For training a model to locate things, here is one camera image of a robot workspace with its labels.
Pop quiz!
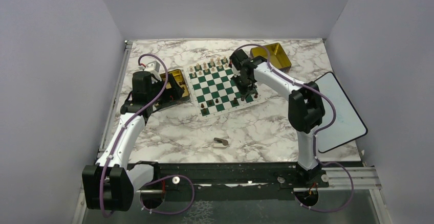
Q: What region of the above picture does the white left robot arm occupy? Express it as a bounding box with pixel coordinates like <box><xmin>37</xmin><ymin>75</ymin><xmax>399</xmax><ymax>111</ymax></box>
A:
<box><xmin>82</xmin><ymin>71</ymin><xmax>185</xmax><ymax>212</ymax></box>

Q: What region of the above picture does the green white chess board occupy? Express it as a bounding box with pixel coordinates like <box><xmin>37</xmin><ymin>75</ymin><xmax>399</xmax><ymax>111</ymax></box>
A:
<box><xmin>184</xmin><ymin>66</ymin><xmax>265</xmax><ymax>120</ymax></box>

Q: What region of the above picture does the light wooden chess pieces row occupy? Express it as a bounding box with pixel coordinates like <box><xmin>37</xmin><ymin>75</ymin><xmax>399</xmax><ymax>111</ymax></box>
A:
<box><xmin>184</xmin><ymin>56</ymin><xmax>234</xmax><ymax>78</ymax></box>

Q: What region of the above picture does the empty gold tin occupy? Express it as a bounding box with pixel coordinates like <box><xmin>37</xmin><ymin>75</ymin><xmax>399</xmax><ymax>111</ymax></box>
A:
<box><xmin>250</xmin><ymin>43</ymin><xmax>292</xmax><ymax>73</ymax></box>

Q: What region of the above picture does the white tablet with black frame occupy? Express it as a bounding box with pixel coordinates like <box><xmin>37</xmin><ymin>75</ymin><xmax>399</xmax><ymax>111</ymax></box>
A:
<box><xmin>315</xmin><ymin>72</ymin><xmax>368</xmax><ymax>153</ymax></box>

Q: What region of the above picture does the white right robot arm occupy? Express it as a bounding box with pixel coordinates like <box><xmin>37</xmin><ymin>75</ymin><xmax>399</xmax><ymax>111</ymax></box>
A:
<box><xmin>229</xmin><ymin>49</ymin><xmax>325</xmax><ymax>187</ymax></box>

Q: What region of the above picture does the gold tin with dark pieces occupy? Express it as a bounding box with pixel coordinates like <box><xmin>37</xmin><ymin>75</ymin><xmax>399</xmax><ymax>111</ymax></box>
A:
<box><xmin>155</xmin><ymin>69</ymin><xmax>190</xmax><ymax>110</ymax></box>

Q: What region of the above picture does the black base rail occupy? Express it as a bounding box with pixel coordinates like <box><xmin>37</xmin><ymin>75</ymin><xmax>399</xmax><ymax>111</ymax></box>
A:
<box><xmin>137</xmin><ymin>162</ymin><xmax>342</xmax><ymax>203</ymax></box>

